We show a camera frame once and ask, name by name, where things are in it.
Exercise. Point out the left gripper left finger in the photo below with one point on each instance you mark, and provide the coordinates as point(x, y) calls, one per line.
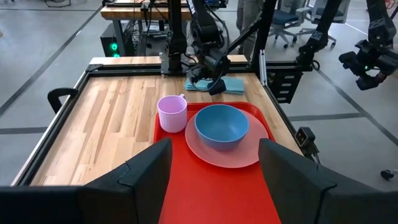
point(109, 202)

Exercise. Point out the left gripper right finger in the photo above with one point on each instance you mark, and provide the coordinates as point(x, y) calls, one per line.
point(311, 199)

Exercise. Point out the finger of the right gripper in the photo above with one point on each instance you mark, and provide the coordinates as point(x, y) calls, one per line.
point(193, 76)
point(217, 87)

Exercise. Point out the teal cloth napkin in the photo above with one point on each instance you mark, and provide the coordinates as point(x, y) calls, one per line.
point(233, 85)

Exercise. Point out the blue plastic bowl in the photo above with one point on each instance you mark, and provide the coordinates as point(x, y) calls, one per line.
point(220, 127)

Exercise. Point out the pink plastic mug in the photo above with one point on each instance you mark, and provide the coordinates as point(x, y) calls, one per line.
point(172, 115)

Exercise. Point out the pink plastic plate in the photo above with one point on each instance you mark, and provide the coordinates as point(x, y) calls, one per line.
point(236, 158)

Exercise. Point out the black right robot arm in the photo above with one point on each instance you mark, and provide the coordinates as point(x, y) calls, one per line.
point(202, 28)

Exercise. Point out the red plastic tray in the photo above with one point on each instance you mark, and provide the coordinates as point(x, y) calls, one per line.
point(217, 193)

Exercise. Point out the person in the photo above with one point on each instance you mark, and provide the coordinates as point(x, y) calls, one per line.
point(248, 25)

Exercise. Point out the black vented control box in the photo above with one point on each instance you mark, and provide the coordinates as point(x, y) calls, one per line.
point(284, 84)

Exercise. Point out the black caster wheel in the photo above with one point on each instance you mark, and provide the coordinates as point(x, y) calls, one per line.
point(387, 175)

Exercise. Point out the wooden background table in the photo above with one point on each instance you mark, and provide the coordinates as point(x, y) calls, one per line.
point(140, 12)

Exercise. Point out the blue seat office chair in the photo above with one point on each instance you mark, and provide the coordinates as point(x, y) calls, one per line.
point(284, 17)

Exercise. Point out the black computer tower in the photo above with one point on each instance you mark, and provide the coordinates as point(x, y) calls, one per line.
point(107, 40)

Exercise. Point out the grey office chair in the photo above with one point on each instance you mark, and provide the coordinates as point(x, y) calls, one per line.
point(315, 12)

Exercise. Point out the silver aluminium bracket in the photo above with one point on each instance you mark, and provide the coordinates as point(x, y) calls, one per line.
point(262, 68)

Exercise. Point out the small black table camera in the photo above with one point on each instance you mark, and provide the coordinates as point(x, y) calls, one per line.
point(304, 136)

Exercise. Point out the black aluminium table frame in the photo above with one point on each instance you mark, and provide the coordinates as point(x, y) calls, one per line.
point(124, 70)

